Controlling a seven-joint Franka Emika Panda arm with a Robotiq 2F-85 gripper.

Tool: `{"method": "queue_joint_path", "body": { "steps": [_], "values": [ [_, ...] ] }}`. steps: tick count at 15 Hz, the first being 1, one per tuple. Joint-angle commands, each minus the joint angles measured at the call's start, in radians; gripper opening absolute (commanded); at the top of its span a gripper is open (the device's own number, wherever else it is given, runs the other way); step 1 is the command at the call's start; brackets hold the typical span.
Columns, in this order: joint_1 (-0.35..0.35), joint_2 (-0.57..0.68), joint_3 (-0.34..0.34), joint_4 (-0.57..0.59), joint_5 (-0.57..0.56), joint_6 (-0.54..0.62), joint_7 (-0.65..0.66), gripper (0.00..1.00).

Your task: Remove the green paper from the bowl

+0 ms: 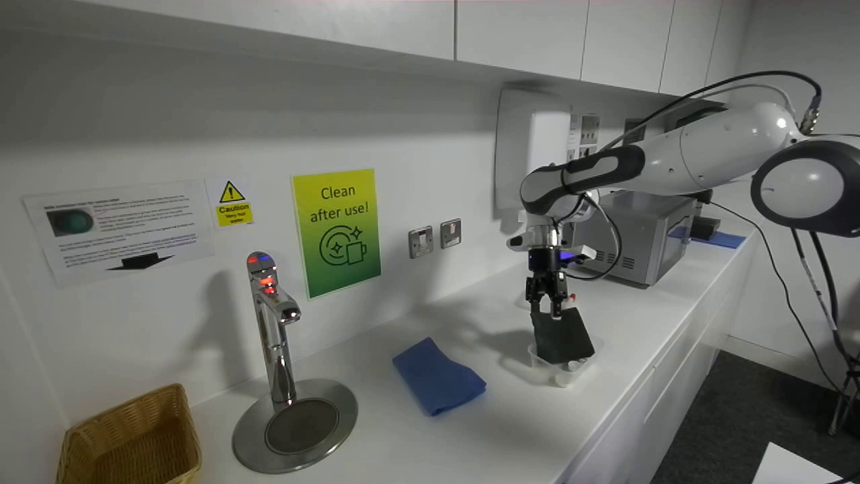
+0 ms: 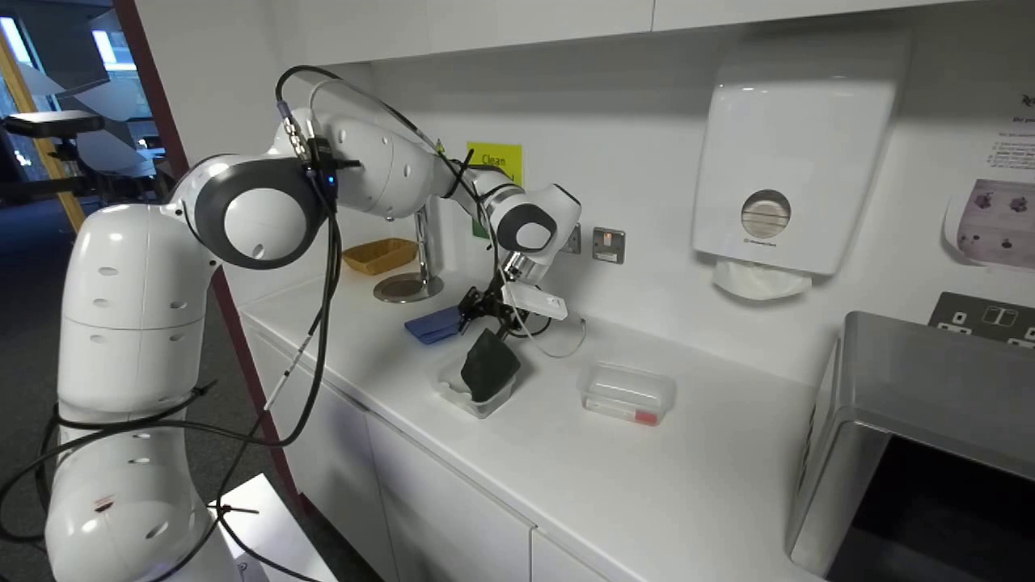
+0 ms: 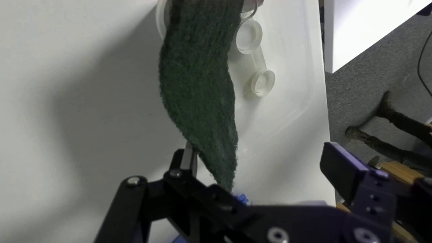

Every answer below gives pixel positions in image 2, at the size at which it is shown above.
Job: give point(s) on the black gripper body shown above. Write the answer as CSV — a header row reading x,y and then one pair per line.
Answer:
x,y
495,301

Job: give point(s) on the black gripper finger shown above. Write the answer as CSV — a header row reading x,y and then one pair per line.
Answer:
x,y
472,310
508,328

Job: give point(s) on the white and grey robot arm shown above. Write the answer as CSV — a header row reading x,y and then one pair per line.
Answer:
x,y
133,323

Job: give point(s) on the blue cloth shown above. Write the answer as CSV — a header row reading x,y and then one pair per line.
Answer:
x,y
433,325

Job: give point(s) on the chrome tap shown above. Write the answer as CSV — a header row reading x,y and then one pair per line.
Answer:
x,y
409,286

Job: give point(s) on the wicker basket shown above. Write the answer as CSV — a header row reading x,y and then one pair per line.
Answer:
x,y
380,255

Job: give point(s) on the clear plastic container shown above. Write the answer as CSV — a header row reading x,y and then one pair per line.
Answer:
x,y
629,385

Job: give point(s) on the white tube with red cap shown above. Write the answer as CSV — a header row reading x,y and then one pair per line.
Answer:
x,y
623,411

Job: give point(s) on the white cabinet door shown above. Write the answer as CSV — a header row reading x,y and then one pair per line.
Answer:
x,y
453,517
323,453
558,566

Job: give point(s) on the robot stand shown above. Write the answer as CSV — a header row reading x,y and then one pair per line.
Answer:
x,y
271,525

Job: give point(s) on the white paper towel dispenser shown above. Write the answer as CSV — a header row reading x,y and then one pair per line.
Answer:
x,y
788,162

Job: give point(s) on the stainless steel appliance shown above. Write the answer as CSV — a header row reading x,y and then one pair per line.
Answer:
x,y
914,388

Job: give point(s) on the steel wall switch plate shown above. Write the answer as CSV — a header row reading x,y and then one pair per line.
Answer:
x,y
608,246
573,241

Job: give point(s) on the yellow wall sign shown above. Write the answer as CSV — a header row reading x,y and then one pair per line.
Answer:
x,y
495,158

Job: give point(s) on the white wall cabinet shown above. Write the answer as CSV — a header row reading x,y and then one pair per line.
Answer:
x,y
501,24

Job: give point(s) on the camera on mount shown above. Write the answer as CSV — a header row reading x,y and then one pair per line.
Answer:
x,y
53,123

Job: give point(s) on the steel double wall socket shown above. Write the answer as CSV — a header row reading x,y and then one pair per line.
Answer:
x,y
982,317

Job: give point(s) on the wall poster with pictures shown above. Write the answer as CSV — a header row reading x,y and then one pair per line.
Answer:
x,y
999,222

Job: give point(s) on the white wall notice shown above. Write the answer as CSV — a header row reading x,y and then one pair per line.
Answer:
x,y
1017,137

